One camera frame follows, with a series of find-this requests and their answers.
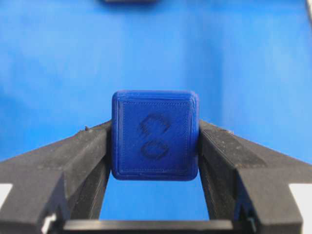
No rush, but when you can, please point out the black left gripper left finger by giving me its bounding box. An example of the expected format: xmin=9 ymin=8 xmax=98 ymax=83
xmin=0 ymin=122 xmax=112 ymax=234

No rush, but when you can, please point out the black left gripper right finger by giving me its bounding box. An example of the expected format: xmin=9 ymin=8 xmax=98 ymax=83
xmin=198 ymin=121 xmax=312 ymax=234

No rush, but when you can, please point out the blue cube block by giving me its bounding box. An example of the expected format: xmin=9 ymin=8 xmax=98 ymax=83
xmin=112 ymin=90 xmax=199 ymax=181

